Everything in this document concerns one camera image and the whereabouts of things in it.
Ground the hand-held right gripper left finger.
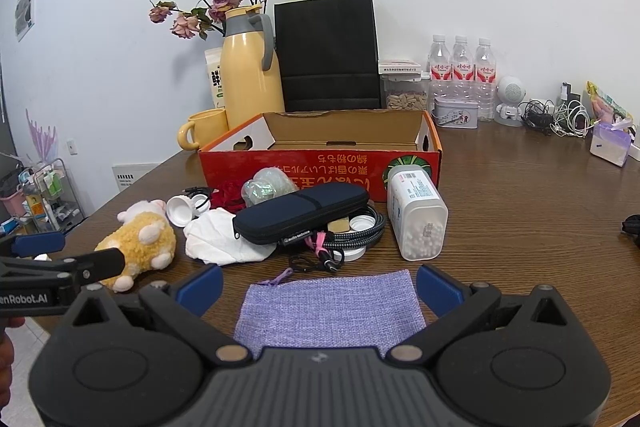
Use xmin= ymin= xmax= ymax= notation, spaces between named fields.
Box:
xmin=65 ymin=265 xmax=252 ymax=366

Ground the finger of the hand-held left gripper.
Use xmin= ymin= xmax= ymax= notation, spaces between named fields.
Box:
xmin=0 ymin=248 xmax=126 ymax=294
xmin=0 ymin=232 xmax=67 ymax=260

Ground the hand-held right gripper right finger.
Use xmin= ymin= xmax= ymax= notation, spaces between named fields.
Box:
xmin=384 ymin=263 xmax=573 ymax=365

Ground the white tissue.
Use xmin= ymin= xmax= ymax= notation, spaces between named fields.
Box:
xmin=183 ymin=207 xmax=278 ymax=267

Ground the small white plastic cup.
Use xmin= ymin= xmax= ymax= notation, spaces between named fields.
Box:
xmin=166 ymin=195 xmax=199 ymax=228

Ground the braided black cable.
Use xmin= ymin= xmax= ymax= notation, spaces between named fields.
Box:
xmin=320 ymin=202 xmax=388 ymax=258

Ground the black usb cable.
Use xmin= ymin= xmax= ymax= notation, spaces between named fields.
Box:
xmin=182 ymin=187 xmax=217 ymax=212

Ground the red fabric rose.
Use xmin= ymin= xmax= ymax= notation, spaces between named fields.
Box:
xmin=209 ymin=179 xmax=248 ymax=212

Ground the purple fabric pouch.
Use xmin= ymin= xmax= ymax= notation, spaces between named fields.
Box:
xmin=233 ymin=267 xmax=428 ymax=360

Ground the iridescent wrap ball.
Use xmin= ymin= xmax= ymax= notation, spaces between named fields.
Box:
xmin=241 ymin=167 xmax=296 ymax=210

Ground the navy zip case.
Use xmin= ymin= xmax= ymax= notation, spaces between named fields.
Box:
xmin=232 ymin=183 xmax=371 ymax=248

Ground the orange cardboard box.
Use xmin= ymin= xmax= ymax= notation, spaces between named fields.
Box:
xmin=198 ymin=109 xmax=443 ymax=204

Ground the yellow mug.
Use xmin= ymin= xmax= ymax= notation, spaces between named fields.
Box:
xmin=177 ymin=109 xmax=230 ymax=151

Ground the printed tin box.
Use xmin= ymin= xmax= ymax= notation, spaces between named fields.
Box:
xmin=432 ymin=97 xmax=479 ymax=128

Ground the clear seed container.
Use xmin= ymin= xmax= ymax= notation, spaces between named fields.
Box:
xmin=381 ymin=73 xmax=431 ymax=111

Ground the black object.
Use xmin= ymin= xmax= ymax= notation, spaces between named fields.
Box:
xmin=621 ymin=214 xmax=640 ymax=250

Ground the white robot figure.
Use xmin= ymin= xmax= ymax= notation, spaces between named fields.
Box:
xmin=495 ymin=76 xmax=525 ymax=128

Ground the white milk carton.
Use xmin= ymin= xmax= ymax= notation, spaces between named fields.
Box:
xmin=204 ymin=47 xmax=227 ymax=110

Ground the yellow thermos jug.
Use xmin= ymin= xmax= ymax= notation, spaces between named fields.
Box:
xmin=220 ymin=5 xmax=286 ymax=130

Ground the clear water bottle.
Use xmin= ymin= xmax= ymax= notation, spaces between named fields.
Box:
xmin=451 ymin=36 xmax=475 ymax=102
xmin=473 ymin=38 xmax=497 ymax=122
xmin=428 ymin=35 xmax=453 ymax=100

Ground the small white carton box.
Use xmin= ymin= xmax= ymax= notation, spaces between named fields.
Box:
xmin=378 ymin=59 xmax=430 ymax=76

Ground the purple tissue pack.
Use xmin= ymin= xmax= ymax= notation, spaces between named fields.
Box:
xmin=589 ymin=117 xmax=637 ymax=166

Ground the small black device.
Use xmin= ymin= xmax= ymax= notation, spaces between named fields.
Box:
xmin=559 ymin=82 xmax=581 ymax=108

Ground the colourful snack packet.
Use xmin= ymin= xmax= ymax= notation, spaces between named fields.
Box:
xmin=585 ymin=81 xmax=635 ymax=128

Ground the black paper bag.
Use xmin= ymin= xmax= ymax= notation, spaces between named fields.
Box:
xmin=273 ymin=0 xmax=382 ymax=113

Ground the wire rack cart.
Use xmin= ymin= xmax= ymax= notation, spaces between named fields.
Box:
xmin=0 ymin=152 xmax=86 ymax=239

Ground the white wall panel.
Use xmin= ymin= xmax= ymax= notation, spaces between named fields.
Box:
xmin=111 ymin=162 xmax=161 ymax=194

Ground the purple wall decoration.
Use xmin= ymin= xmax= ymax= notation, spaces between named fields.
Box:
xmin=25 ymin=108 xmax=60 ymax=165

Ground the black audio cable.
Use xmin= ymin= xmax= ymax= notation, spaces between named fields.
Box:
xmin=288 ymin=251 xmax=347 ymax=276

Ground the pink cable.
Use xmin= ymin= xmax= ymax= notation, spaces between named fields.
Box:
xmin=300 ymin=231 xmax=335 ymax=254

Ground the black charger cable tangle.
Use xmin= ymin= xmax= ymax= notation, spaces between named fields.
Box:
xmin=520 ymin=99 xmax=557 ymax=135

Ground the white cable tangle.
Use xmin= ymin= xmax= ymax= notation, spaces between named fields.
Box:
xmin=550 ymin=99 xmax=594 ymax=138

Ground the wall poster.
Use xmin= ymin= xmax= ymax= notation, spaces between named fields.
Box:
xmin=14 ymin=0 xmax=37 ymax=42

